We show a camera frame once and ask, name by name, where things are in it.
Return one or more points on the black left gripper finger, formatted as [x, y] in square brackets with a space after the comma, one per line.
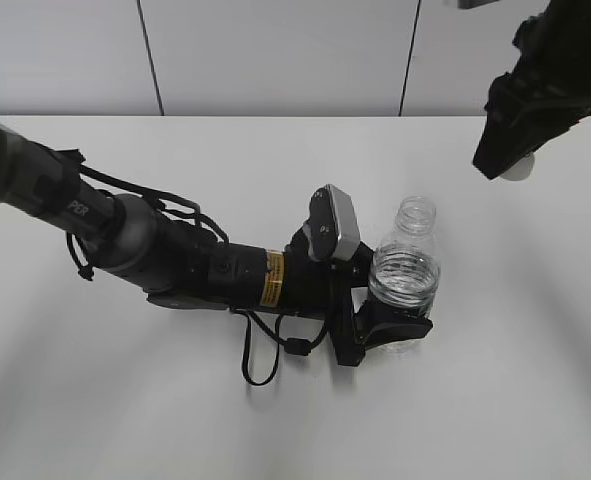
[377, 324]

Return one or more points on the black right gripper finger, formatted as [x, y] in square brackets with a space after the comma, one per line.
[512, 135]

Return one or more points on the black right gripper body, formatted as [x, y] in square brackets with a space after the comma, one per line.
[552, 77]

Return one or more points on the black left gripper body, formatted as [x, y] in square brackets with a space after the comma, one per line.
[322, 290]

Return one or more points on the white green bottle cap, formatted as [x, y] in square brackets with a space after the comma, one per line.
[521, 170]

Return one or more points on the clear Cestbon water bottle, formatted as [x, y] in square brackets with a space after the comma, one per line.
[405, 269]

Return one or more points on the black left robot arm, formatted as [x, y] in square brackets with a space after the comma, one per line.
[183, 260]

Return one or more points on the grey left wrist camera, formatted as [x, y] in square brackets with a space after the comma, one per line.
[333, 228]

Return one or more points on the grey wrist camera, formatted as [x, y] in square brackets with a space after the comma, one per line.
[471, 4]
[333, 228]

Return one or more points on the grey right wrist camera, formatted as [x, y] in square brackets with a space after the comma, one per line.
[471, 4]

